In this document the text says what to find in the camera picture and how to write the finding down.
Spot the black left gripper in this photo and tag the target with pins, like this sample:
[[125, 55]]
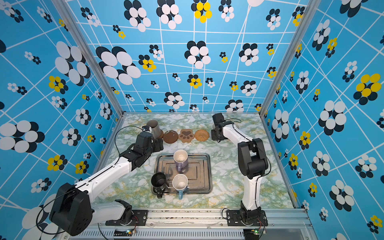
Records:
[[158, 145]]

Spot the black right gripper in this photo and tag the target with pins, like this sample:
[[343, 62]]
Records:
[[214, 137]]

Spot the rattan wicker round coaster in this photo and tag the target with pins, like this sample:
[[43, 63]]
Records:
[[202, 135]]

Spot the stainless steel cup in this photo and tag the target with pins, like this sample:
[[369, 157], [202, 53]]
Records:
[[155, 128]]

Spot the scratched brown round coaster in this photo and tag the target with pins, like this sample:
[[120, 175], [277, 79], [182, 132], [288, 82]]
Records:
[[170, 137]]

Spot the white ceramic mug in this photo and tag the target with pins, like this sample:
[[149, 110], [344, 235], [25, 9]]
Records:
[[237, 125]]

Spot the paw print cork coaster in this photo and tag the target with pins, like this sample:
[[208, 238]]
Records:
[[186, 135]]

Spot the black mug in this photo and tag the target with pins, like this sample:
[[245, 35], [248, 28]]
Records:
[[159, 184]]

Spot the plain brown round coaster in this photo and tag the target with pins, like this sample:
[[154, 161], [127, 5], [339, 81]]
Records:
[[161, 135]]

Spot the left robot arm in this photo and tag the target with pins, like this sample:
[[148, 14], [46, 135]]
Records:
[[73, 209]]

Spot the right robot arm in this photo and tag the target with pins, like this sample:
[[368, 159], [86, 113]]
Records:
[[253, 164]]

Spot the purple ceramic mug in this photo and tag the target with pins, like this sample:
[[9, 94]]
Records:
[[180, 159]]

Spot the metal serving tray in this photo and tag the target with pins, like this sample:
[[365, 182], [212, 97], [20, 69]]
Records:
[[198, 172]]

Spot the light blue mug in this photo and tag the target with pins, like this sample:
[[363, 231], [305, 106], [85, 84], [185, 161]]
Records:
[[180, 184]]

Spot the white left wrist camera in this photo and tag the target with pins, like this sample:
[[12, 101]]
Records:
[[147, 129]]

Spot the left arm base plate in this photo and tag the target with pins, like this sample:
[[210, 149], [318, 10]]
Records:
[[136, 218]]

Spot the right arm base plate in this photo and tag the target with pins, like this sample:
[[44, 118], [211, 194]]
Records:
[[239, 218]]

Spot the aluminium front rail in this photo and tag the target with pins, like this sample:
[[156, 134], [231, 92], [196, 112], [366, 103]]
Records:
[[206, 224]]

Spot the aluminium corner post right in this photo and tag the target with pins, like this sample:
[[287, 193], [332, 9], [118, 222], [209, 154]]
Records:
[[288, 57]]

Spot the aluminium corner post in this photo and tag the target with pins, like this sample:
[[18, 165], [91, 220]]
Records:
[[81, 42], [288, 57]]

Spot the aluminium corner post left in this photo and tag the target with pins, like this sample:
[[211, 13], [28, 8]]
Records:
[[81, 42]]

